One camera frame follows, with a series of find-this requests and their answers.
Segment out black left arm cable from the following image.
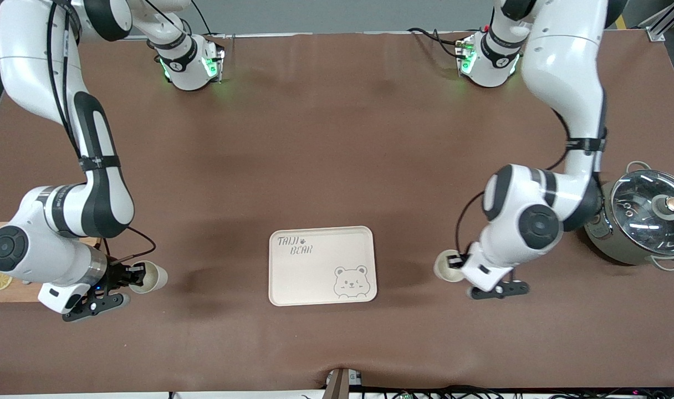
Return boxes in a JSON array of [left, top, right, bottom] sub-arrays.
[[455, 108, 607, 257]]

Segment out white IKEA cup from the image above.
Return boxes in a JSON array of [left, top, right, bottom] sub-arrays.
[[433, 249, 468, 283], [129, 260, 169, 295]]

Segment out glass pot lid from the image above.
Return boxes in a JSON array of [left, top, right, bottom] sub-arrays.
[[610, 170, 674, 244]]

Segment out brown table cover mat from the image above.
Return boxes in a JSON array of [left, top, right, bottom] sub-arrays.
[[0, 30, 674, 395]]

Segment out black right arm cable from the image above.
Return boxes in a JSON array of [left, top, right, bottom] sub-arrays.
[[46, 0, 156, 264]]

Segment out grey-green electric cooking pot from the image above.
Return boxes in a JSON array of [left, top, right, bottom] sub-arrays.
[[584, 161, 674, 272]]

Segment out metal table edge bracket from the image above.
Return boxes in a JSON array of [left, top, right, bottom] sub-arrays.
[[323, 367, 363, 399]]

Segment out beige bear print tray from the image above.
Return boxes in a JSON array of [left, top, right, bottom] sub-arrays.
[[268, 226, 378, 306]]

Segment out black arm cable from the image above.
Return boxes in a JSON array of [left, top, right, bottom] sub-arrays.
[[46, 0, 156, 264], [455, 108, 607, 257]]

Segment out wooden cutting board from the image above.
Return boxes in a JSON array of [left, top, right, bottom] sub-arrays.
[[0, 222, 103, 303]]

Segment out black base power cable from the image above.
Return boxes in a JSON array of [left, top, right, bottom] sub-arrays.
[[406, 27, 471, 59]]

